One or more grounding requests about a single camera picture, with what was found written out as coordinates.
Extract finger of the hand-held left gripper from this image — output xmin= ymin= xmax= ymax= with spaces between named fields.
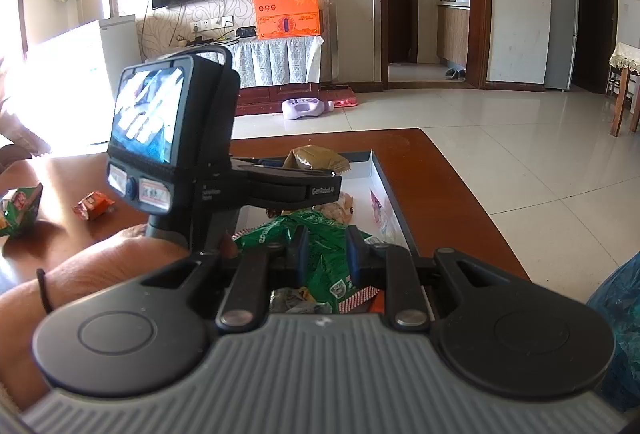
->
xmin=230 ymin=155 xmax=338 ymax=181

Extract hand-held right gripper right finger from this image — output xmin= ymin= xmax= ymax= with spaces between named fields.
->
xmin=346 ymin=225 xmax=521 ymax=332

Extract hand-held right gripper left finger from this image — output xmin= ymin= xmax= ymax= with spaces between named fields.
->
xmin=140 ymin=225 xmax=311 ymax=332

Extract brown snack packet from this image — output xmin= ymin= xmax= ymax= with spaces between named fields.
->
xmin=282 ymin=145 xmax=351 ymax=175

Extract clear white candy packet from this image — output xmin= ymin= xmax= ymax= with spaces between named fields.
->
xmin=369 ymin=189 xmax=396 ymax=235

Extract grey box with white inside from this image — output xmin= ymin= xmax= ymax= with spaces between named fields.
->
xmin=227 ymin=149 xmax=436 ymax=319

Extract person's left forearm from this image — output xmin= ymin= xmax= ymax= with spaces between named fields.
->
xmin=0 ymin=270 xmax=53 ymax=412

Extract person's left hand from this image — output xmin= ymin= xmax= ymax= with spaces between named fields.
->
xmin=50 ymin=223 xmax=243 ymax=315

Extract white purple bottle on floor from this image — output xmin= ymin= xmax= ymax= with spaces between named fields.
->
xmin=281 ymin=97 xmax=335 ymax=121

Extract dark wooden television cabinet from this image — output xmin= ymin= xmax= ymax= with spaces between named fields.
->
xmin=234 ymin=81 xmax=358 ymax=117

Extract pale patterned cabinet cloth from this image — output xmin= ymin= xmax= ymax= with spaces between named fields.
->
xmin=227 ymin=35 xmax=325 ymax=89

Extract white chest freezer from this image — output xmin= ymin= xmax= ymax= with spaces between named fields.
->
xmin=30 ymin=15 xmax=138 ymax=147

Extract orange cardboard box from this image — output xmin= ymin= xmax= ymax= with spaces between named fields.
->
xmin=250 ymin=0 xmax=321 ymax=40

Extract orange snack packet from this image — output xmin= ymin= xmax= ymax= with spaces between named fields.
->
xmin=72 ymin=190 xmax=117 ymax=221

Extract puffed green snack bag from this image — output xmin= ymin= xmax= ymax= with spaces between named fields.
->
xmin=0 ymin=184 xmax=45 ymax=237

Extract wooden kitchen cabinet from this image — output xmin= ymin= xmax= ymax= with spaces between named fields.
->
xmin=436 ymin=1 xmax=471 ymax=67

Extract blue plastic bag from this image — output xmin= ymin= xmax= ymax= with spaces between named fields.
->
xmin=585 ymin=251 xmax=640 ymax=415

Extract silver refrigerator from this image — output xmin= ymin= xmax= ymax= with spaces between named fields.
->
xmin=544 ymin=0 xmax=581 ymax=92

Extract wooden table with lace cloth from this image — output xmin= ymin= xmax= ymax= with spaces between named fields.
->
xmin=606 ymin=42 xmax=640 ymax=138

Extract dark hair tie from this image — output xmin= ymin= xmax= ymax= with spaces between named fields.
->
xmin=36 ymin=268 xmax=55 ymax=315

